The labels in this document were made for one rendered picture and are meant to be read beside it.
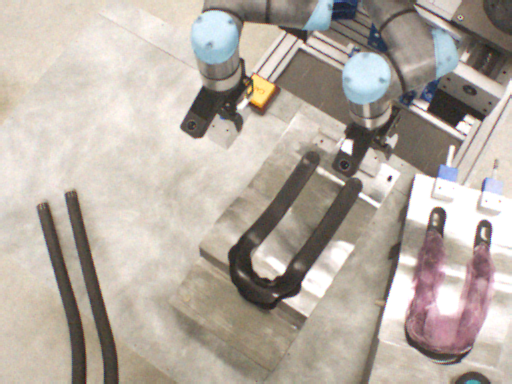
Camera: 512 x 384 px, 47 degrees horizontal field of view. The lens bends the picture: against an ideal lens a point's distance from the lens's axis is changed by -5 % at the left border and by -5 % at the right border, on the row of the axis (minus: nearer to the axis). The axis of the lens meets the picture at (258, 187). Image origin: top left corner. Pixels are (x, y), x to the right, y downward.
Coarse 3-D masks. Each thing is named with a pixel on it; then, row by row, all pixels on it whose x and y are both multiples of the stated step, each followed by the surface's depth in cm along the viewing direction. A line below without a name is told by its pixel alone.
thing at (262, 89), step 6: (252, 78) 145; (258, 78) 145; (246, 84) 144; (258, 84) 144; (264, 84) 144; (270, 84) 144; (258, 90) 144; (264, 90) 143; (270, 90) 143; (258, 96) 143; (264, 96) 143; (252, 102) 144; (258, 102) 143; (264, 102) 144
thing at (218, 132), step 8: (240, 104) 132; (216, 120) 128; (224, 120) 129; (208, 128) 127; (216, 128) 127; (224, 128) 127; (208, 136) 131; (216, 136) 127; (224, 136) 127; (232, 136) 129; (224, 144) 129
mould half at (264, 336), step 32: (288, 128) 134; (288, 160) 132; (320, 160) 132; (256, 192) 131; (320, 192) 130; (384, 192) 129; (224, 224) 124; (288, 224) 127; (352, 224) 128; (224, 256) 121; (256, 256) 121; (288, 256) 122; (320, 256) 124; (192, 288) 127; (224, 288) 127; (320, 288) 119; (224, 320) 125; (256, 320) 124; (288, 320) 124; (256, 352) 122
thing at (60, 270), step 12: (36, 204) 137; (48, 204) 138; (48, 216) 135; (48, 228) 134; (48, 240) 132; (60, 252) 131; (60, 264) 129; (60, 276) 128; (60, 288) 127; (72, 288) 128; (72, 300) 126
